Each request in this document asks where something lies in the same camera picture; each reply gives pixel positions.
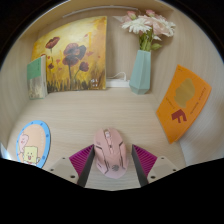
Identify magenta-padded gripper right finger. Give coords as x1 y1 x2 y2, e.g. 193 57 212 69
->
131 143 180 188

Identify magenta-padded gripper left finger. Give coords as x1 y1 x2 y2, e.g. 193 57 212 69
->
49 143 96 188

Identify pink computer mouse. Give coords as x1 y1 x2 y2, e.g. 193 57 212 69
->
92 127 128 180

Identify round blue-rimmed cartoon mouse pad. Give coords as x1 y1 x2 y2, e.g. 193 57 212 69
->
15 120 52 169

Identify orange book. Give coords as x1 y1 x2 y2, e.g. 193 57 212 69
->
155 64 213 145

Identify mint green faceted vase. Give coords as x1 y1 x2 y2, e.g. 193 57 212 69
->
128 49 152 96

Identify green and beige book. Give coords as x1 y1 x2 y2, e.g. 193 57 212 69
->
26 54 49 100

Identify yellow poppy painting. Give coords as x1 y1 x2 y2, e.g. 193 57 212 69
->
30 15 108 94

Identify pink and white flower bouquet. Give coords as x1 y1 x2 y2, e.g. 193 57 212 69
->
113 9 177 52

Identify white light bar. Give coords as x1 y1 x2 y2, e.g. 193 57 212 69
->
62 5 139 19

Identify wooden shelf with decorations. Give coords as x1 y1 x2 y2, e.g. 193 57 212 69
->
43 0 174 21

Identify white power strip with cable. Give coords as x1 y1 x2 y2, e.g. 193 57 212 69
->
105 71 131 89

